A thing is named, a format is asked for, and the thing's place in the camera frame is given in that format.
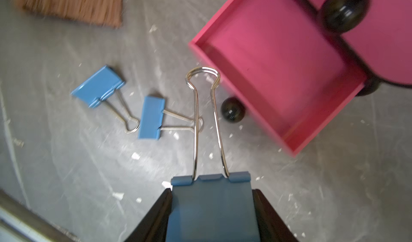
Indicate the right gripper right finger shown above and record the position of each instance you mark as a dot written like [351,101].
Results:
[271,226]

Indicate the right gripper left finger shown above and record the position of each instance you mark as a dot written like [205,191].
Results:
[153,226]

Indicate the blue binder clip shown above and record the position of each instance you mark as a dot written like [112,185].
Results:
[151,123]
[214,207]
[97,89]

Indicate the black pink drawer cabinet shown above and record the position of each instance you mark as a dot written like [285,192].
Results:
[293,75]

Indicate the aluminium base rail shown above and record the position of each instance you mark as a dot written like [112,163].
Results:
[19,224]

